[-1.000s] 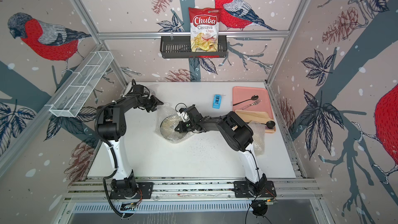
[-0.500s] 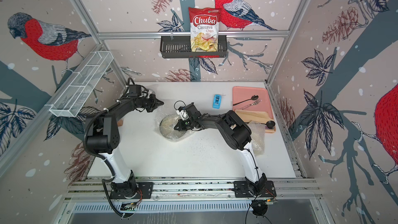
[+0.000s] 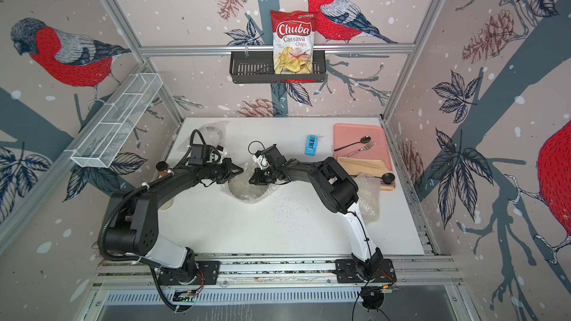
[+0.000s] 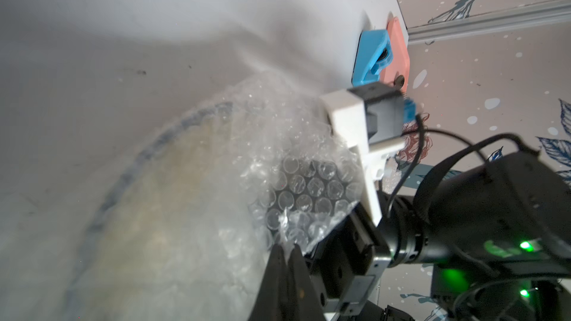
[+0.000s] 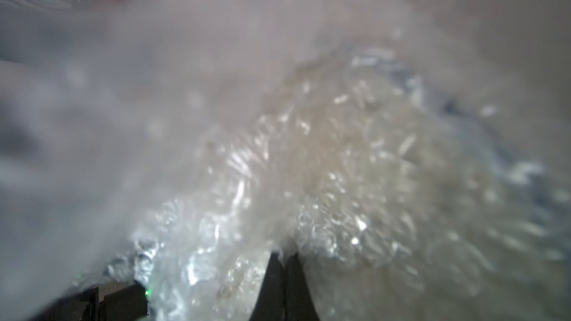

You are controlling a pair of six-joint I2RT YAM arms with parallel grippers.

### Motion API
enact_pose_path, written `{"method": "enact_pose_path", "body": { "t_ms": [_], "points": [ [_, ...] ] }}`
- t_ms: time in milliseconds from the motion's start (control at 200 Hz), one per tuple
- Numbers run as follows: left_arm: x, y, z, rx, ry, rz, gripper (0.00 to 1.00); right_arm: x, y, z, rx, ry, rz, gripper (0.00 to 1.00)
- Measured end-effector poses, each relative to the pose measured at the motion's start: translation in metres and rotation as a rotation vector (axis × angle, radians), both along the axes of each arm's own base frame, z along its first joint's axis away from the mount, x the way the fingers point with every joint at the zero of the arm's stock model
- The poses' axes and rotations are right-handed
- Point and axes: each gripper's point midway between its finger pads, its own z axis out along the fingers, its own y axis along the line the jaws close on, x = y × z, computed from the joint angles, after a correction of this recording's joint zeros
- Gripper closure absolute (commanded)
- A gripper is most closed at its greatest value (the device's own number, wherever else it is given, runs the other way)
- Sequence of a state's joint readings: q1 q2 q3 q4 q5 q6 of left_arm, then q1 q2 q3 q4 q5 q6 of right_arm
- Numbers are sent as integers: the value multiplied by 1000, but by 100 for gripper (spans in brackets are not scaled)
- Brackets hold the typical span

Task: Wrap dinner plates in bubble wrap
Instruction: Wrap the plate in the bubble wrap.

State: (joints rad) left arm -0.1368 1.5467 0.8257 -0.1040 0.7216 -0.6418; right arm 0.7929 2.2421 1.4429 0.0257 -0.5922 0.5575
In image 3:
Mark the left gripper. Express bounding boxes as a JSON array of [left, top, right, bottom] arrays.
[[204, 158, 245, 184]]

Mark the bubble wrap sheet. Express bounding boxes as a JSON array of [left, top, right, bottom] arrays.
[[199, 120, 228, 146], [355, 174, 381, 224], [222, 161, 279, 204]]

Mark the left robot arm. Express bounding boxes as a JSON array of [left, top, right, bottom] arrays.
[[97, 158, 244, 283]]

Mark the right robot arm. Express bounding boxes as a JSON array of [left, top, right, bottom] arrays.
[[249, 144, 384, 282]]

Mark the blue tape dispenser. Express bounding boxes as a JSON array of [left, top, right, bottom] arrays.
[[305, 135, 318, 156]]

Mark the orange spice jar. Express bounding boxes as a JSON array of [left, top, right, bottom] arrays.
[[156, 160, 172, 178]]

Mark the pink tray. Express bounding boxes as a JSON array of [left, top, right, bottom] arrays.
[[333, 123, 392, 165]]

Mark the wooden cutting board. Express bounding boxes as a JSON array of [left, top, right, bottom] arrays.
[[337, 157, 396, 191]]

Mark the black spoon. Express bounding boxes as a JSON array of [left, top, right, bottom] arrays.
[[334, 135, 371, 152]]

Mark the metal fork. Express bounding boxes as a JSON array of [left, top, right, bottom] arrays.
[[343, 141, 376, 158]]

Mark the black ladle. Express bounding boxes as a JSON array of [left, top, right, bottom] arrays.
[[358, 172, 396, 186]]

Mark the Chuba cassava chips bag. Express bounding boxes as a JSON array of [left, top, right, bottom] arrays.
[[270, 10, 317, 76]]

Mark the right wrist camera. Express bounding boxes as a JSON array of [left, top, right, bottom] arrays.
[[253, 151, 269, 169]]

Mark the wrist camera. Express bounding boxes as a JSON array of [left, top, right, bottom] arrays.
[[253, 151, 269, 169], [179, 129, 222, 166]]

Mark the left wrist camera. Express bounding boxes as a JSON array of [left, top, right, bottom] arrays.
[[179, 129, 222, 166]]

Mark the black wire shelf basket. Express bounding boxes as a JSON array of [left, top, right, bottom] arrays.
[[229, 51, 327, 84]]

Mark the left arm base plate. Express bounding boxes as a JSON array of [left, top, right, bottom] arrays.
[[158, 261, 221, 286]]

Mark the white mesh wall basket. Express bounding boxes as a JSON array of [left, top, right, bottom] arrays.
[[71, 73, 163, 168]]

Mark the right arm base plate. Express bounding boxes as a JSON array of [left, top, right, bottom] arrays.
[[332, 259, 397, 284]]

